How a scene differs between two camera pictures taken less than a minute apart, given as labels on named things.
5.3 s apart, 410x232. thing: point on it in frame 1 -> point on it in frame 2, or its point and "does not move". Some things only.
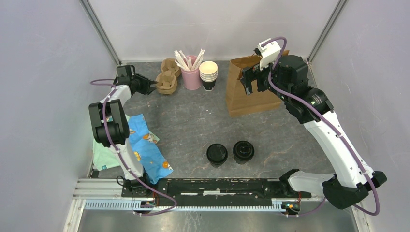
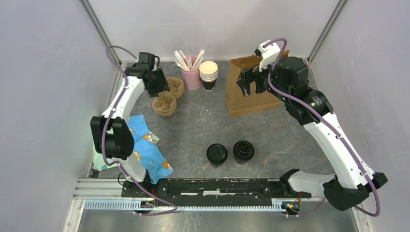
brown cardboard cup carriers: (167, 79) -> (165, 105)
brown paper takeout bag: (239, 102) does not move
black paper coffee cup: (242, 151) does not move
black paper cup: (217, 153) does not move
